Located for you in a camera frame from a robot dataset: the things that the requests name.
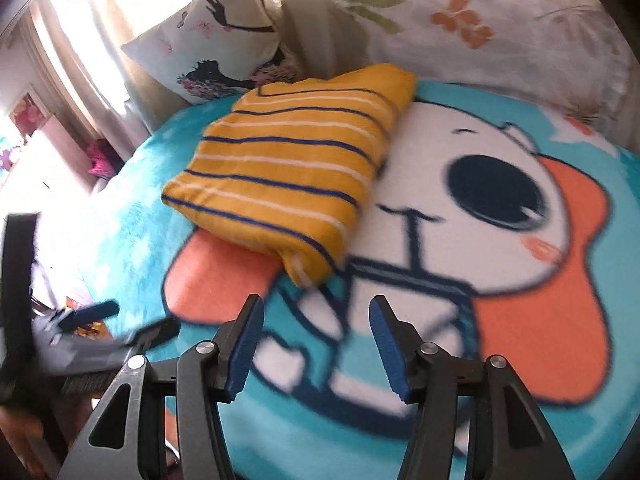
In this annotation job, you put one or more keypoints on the beige curtain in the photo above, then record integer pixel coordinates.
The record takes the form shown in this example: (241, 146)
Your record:
(325, 39)

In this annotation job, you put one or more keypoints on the large floral white pillow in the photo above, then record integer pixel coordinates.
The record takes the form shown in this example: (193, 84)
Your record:
(565, 53)

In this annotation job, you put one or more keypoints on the yellow striped knit sweater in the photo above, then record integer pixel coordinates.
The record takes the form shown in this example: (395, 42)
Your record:
(289, 168)

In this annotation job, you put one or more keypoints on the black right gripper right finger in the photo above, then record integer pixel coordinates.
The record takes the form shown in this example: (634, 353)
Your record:
(509, 436)

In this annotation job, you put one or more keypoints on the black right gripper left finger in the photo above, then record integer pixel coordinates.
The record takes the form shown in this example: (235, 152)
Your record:
(124, 437)

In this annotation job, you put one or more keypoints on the small white printed cushion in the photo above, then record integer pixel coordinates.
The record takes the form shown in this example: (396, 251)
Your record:
(211, 49)

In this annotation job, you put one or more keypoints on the teal cartoon fleece blanket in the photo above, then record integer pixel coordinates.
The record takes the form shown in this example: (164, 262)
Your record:
(498, 227)

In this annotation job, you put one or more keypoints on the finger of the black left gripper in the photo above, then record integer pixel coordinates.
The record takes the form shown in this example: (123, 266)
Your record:
(148, 337)
(69, 320)

